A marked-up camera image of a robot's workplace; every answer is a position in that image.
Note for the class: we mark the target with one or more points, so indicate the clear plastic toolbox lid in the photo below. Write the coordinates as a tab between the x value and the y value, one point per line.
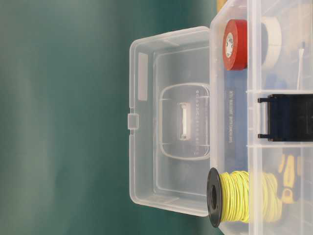
169	120

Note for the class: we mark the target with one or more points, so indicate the white cable tie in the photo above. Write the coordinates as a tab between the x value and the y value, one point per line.
300	66

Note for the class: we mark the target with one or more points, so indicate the yellow black handled tool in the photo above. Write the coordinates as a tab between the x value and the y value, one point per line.
289	176

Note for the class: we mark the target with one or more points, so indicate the yellow wire spool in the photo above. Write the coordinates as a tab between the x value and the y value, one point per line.
228	197

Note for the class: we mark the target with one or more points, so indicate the white tape roll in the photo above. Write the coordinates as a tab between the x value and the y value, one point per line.
271	41

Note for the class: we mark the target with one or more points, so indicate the red electrical tape roll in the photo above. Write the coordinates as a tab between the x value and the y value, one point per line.
235	45

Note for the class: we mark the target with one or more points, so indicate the clear plastic toolbox body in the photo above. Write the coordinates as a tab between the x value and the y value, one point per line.
237	118

